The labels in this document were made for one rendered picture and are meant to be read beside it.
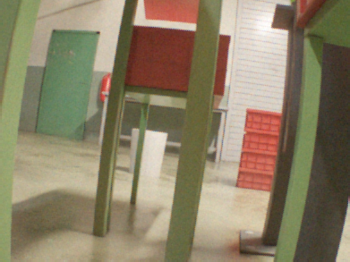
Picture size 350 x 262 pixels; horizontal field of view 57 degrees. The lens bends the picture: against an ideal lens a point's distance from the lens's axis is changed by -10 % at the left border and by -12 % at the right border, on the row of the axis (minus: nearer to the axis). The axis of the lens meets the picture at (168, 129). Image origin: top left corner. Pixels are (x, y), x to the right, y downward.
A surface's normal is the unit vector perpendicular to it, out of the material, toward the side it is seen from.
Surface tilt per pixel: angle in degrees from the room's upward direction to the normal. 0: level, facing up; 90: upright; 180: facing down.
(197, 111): 90
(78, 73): 90
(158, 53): 90
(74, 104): 90
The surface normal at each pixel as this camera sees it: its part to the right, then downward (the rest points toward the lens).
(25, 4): 0.98, 0.14
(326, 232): -0.19, -0.03
